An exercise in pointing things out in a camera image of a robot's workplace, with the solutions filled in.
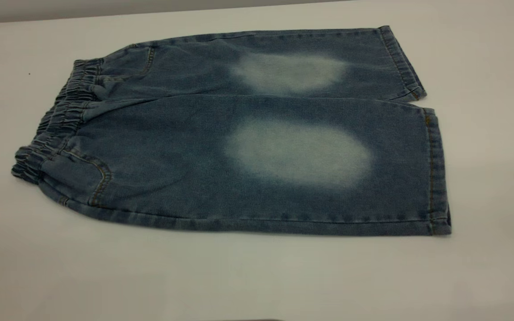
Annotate blue denim jeans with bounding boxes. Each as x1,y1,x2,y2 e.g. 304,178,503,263
11,25,452,236

